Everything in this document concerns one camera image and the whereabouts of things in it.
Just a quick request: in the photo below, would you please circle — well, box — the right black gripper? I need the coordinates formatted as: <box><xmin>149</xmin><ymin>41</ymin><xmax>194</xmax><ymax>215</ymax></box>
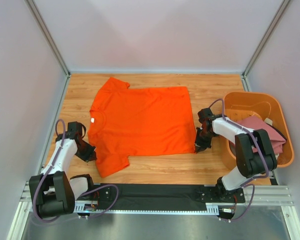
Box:
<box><xmin>193</xmin><ymin>128</ymin><xmax>215</xmax><ymax>154</ymax></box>

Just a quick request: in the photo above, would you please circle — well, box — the orange t shirt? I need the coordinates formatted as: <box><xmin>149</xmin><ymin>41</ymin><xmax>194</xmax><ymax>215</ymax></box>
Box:
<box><xmin>87</xmin><ymin>77</ymin><xmax>196</xmax><ymax>178</ymax></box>

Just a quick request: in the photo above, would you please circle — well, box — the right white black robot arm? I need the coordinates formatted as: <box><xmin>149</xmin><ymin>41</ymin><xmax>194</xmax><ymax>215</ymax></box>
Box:
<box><xmin>194</xmin><ymin>107</ymin><xmax>278</xmax><ymax>202</ymax></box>

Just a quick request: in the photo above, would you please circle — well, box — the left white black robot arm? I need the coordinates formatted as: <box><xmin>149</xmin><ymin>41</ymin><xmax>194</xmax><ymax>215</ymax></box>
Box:
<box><xmin>28</xmin><ymin>119</ymin><xmax>97</xmax><ymax>223</ymax></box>

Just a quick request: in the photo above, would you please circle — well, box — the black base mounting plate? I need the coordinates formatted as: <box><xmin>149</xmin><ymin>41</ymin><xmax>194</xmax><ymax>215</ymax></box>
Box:
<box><xmin>79</xmin><ymin>183</ymin><xmax>246</xmax><ymax>212</ymax></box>

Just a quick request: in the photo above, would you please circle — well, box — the orange plastic basket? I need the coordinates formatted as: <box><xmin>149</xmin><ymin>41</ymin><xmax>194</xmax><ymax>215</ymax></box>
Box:
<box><xmin>223</xmin><ymin>92</ymin><xmax>295</xmax><ymax>168</ymax></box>

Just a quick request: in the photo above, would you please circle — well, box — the pink t shirt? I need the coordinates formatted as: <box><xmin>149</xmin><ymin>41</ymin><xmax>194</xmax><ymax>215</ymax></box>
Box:
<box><xmin>236</xmin><ymin>116</ymin><xmax>287</xmax><ymax>155</ymax></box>

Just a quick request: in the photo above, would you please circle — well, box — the dark garment in basket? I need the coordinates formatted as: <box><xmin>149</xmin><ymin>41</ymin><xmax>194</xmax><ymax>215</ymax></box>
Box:
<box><xmin>271</xmin><ymin>125</ymin><xmax>287</xmax><ymax>141</ymax></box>

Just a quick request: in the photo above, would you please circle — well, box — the right aluminium corner post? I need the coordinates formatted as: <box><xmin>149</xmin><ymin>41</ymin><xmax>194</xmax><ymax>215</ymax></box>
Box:
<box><xmin>242</xmin><ymin>0</ymin><xmax>292</xmax><ymax>78</ymax></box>

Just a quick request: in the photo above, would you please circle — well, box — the aluminium corner post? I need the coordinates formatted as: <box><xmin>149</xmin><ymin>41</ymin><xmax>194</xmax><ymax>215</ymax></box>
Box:
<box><xmin>23</xmin><ymin>0</ymin><xmax>71</xmax><ymax>76</ymax></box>
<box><xmin>242</xmin><ymin>0</ymin><xmax>292</xmax><ymax>78</ymax></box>

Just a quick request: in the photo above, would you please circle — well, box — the aluminium rail frame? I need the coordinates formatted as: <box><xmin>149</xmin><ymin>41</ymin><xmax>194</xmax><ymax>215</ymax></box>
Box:
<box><xmin>6</xmin><ymin>181</ymin><xmax>298</xmax><ymax>240</ymax></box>

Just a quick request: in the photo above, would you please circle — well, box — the left aluminium corner post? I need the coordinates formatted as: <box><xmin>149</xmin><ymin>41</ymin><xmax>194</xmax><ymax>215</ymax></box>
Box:
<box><xmin>23</xmin><ymin>0</ymin><xmax>71</xmax><ymax>76</ymax></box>

